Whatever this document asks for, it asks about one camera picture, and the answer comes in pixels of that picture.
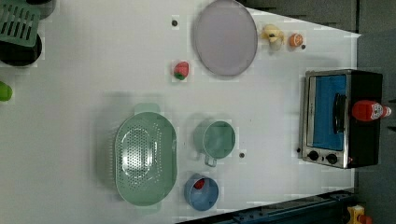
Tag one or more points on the red ketchup bottle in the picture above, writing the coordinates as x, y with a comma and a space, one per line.
366, 110

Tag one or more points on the black toaster oven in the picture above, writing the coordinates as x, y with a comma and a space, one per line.
330, 134

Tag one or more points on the green metal cup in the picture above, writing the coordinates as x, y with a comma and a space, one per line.
215, 139

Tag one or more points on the red strawberry toy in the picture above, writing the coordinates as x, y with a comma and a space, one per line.
181, 70

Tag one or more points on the green colander bowl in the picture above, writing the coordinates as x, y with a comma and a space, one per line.
145, 148

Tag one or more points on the small red item in bowl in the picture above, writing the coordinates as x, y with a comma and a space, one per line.
199, 184

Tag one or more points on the grey round plate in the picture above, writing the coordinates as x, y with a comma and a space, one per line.
225, 38

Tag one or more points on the peeled banana toy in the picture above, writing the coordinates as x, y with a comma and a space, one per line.
274, 35

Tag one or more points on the orange half toy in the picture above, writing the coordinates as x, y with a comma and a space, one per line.
296, 40

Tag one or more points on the green toy object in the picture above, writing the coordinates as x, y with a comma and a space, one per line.
5, 92

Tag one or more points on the black cylindrical cup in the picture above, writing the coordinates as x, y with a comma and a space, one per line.
17, 55

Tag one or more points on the green slotted rack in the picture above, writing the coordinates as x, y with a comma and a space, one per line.
18, 23

